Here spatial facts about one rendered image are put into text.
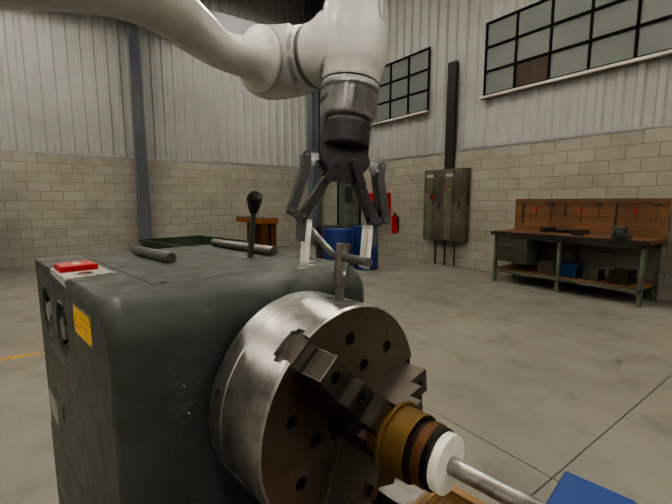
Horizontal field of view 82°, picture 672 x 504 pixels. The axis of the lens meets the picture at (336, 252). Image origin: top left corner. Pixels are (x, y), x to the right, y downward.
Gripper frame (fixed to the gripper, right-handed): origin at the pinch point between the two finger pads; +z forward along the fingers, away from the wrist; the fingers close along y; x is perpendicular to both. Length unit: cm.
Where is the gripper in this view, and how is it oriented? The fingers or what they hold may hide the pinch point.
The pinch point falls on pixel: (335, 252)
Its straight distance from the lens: 60.9
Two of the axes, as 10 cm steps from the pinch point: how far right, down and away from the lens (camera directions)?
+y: -9.4, -0.7, -3.2
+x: 3.2, 0.7, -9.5
